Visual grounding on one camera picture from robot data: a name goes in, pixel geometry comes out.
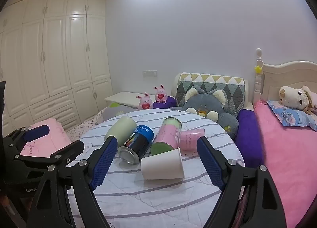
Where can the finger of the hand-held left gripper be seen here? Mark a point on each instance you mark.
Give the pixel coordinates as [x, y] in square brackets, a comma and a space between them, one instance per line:
[66, 151]
[37, 132]

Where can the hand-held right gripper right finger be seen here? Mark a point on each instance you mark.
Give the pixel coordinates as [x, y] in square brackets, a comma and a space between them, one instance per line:
[210, 166]

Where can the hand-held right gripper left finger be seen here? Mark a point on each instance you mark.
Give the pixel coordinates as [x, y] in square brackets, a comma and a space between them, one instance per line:
[104, 163]

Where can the white cup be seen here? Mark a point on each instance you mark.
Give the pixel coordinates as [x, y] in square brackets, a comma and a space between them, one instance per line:
[162, 166]

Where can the pink plastic cup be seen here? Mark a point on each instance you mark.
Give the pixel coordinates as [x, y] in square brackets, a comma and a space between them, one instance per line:
[189, 140]

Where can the pale green cup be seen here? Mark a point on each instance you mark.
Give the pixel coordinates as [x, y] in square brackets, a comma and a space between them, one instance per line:
[121, 128]

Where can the pink quilt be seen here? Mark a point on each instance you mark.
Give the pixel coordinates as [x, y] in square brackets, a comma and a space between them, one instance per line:
[58, 136]

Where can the heart pattern sheet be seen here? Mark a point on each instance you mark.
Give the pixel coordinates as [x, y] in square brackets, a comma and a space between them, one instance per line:
[81, 128]

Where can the black can with blue label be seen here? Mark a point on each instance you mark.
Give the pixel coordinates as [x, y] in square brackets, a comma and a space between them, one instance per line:
[136, 145]

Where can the purple blanket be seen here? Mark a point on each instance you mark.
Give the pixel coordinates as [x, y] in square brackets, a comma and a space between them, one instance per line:
[249, 133]

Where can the grey printed pillow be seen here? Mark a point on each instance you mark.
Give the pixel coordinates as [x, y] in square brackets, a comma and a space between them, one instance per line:
[114, 112]

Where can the clear pink and green tumbler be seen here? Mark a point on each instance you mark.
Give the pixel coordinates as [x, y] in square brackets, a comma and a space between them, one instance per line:
[166, 136]

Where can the grey plush toy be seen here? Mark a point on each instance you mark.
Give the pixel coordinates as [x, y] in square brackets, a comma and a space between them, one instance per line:
[208, 105]

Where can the white bedside table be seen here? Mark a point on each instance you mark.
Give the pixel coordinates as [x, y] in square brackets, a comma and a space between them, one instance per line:
[121, 98]

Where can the pink bunny plush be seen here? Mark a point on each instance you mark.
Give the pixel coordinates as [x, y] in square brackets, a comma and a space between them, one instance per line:
[145, 102]
[161, 95]

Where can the pink bed blanket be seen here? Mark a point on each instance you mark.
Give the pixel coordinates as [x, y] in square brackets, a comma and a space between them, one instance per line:
[284, 158]

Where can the purple cushion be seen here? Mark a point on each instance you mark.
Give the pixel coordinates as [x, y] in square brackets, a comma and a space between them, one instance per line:
[171, 102]

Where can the cream wardrobe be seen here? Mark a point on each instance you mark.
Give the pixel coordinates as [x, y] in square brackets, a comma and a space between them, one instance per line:
[57, 57]

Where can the triangle pattern quilted cushion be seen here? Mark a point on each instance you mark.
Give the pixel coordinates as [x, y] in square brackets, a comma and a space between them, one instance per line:
[223, 81]

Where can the blue printed pillow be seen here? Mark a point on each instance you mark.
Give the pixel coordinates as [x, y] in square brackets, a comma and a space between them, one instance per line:
[294, 117]

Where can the yellow star ornament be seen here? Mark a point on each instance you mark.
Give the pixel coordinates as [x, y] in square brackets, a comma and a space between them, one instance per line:
[258, 69]

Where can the cream dog plush toy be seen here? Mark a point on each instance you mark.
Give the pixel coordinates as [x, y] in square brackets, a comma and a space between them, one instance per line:
[294, 96]

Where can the cream wooden headboard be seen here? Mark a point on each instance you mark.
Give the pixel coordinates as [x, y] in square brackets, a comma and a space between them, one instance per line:
[279, 76]

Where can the white wall socket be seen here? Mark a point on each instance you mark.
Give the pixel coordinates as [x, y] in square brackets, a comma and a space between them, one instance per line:
[149, 72]

